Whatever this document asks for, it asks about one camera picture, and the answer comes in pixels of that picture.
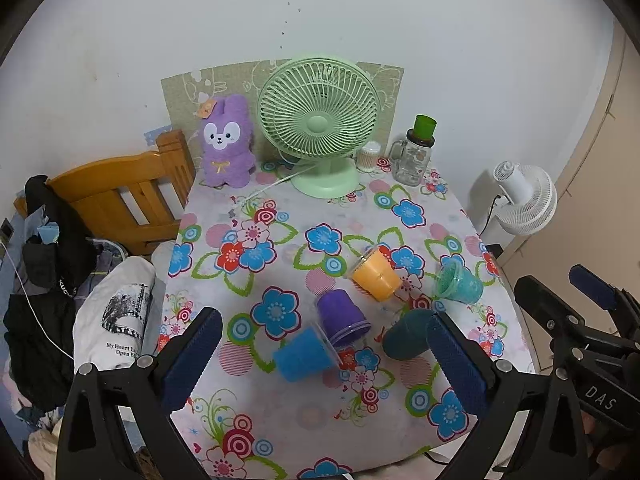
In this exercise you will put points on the beige wardrobe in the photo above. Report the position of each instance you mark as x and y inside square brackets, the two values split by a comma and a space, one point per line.
[595, 160]

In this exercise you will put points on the black clothes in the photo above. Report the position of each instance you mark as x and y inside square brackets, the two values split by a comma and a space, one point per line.
[42, 270]

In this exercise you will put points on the dark teal plastic cup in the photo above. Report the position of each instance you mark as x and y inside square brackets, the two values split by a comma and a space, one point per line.
[407, 337]

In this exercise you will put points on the blue plastic cup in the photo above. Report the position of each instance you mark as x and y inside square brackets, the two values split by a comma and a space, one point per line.
[302, 360]

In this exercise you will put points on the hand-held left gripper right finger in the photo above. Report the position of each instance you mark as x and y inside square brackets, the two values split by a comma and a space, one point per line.
[460, 367]

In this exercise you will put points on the cotton swab container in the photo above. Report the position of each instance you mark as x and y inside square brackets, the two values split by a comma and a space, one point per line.
[369, 157]

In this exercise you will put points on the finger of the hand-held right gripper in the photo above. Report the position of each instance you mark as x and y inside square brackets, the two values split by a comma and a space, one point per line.
[595, 287]
[550, 302]

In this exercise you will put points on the wooden chair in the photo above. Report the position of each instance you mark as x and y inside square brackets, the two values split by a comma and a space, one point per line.
[107, 185]

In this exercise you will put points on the glass jar mug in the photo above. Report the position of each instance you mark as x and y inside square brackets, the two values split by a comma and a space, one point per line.
[411, 162]

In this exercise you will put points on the beige printed wall mat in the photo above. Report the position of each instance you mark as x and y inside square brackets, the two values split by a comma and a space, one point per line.
[176, 97]

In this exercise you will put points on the purple plush bunny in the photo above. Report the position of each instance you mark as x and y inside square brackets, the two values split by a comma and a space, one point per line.
[226, 162]

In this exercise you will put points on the white standing fan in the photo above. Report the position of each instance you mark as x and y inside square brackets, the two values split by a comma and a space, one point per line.
[530, 197]

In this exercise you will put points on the small green cup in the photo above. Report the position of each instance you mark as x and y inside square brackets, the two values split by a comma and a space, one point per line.
[424, 127]

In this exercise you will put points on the light teal plastic cup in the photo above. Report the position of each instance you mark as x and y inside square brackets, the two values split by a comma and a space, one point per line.
[462, 285]

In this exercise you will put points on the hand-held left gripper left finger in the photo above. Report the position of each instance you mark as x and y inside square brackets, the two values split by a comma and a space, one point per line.
[192, 360]

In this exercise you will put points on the floral tablecloth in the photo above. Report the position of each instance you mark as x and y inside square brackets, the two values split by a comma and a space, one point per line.
[300, 272]

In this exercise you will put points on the purple plastic cup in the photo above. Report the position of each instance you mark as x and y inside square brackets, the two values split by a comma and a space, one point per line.
[340, 315]

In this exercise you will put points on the green desk fan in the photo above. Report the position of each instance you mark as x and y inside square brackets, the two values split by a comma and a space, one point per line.
[318, 125]

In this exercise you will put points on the orange plastic cup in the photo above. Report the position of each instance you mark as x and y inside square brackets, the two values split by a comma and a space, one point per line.
[375, 276]

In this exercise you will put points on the white printed shirt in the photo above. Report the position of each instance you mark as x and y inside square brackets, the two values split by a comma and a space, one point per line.
[117, 310]

